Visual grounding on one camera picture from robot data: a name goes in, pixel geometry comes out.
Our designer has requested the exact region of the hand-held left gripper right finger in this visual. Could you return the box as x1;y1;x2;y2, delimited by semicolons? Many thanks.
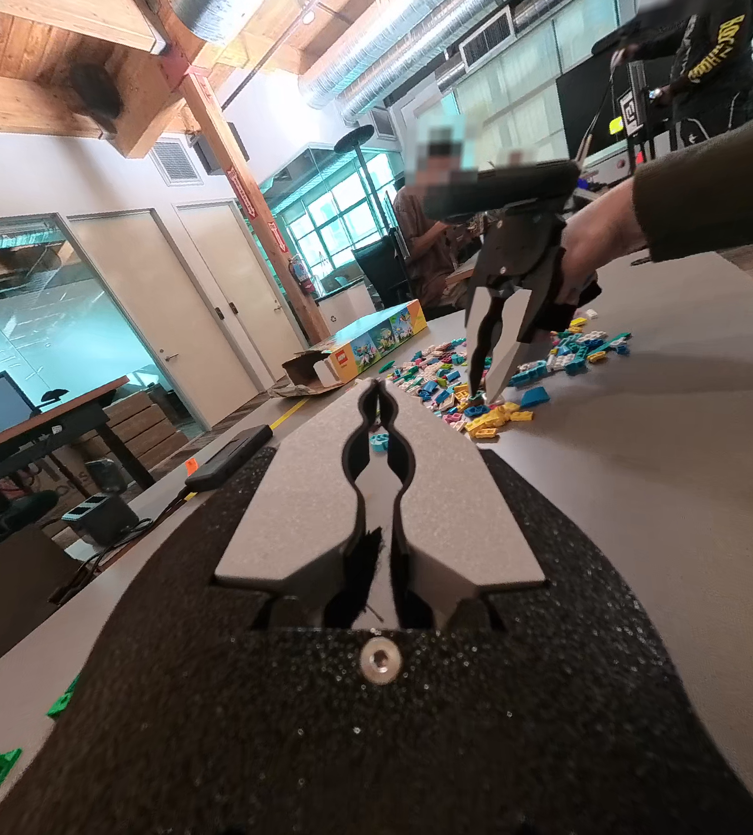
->
378;378;548;631

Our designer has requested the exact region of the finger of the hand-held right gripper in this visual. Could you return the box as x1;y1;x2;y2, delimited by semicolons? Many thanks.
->
466;286;506;397
484;303;539;404

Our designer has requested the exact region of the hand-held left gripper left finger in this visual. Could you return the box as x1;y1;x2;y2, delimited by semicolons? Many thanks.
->
213;377;384;630

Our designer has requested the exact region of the pile of colourful toy bricks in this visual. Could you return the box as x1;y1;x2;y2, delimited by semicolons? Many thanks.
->
380;315;633;439

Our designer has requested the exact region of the person's right forearm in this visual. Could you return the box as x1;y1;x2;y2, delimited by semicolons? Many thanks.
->
631;107;753;265

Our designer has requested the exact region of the person's right hand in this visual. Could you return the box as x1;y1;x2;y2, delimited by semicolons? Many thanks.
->
558;178;646;306

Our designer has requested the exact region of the black power bank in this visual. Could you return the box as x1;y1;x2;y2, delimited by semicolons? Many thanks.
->
184;424;274;491

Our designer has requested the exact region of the colourful cardboard toy box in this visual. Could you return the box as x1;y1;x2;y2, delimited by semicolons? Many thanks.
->
271;300;430;397

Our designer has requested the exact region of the black office chair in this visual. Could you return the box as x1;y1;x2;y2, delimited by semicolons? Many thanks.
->
350;234;411;309

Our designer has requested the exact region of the white waste bin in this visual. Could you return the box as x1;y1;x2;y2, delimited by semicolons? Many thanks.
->
317;282;377;328

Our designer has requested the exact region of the black computer monitor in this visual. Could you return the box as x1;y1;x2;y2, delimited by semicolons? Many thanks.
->
556;57;641;161

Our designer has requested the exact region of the stack of cardboard boxes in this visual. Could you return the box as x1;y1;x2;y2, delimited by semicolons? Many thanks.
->
73;385;190;472

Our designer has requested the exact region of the black battery charger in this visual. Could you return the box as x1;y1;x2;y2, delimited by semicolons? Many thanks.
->
62;492;140;548

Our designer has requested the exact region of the large paned window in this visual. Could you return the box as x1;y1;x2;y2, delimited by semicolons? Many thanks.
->
282;150;398;288

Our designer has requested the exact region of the black floor lamp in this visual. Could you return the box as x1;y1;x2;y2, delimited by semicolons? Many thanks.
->
336;126;385;219

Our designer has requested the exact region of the white ceiling air vent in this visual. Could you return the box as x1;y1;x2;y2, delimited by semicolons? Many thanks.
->
460;7;516;74

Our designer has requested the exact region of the white door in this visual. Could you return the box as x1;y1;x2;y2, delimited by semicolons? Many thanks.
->
174;201;307;366
67;209;259;394

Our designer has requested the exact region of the wooden table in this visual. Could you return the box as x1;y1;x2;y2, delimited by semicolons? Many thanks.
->
0;375;157;498

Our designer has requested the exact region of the glass office partition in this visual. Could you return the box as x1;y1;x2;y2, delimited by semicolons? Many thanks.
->
0;214;209;451

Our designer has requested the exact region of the dark brown board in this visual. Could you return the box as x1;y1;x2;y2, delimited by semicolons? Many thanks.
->
0;528;85;681

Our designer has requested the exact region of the black cable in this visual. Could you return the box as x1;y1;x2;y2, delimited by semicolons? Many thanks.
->
50;515;156;604

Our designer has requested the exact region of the silver ventilation duct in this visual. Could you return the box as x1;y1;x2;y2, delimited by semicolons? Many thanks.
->
298;0;446;110
337;0;516;126

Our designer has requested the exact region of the wooden support post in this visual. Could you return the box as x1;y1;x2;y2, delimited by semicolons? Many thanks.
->
181;72;328;347

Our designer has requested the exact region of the black wall speaker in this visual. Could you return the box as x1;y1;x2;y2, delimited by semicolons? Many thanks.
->
190;123;250;176

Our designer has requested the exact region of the white wall vent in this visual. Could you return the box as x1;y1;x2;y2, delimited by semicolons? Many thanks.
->
151;137;203;186

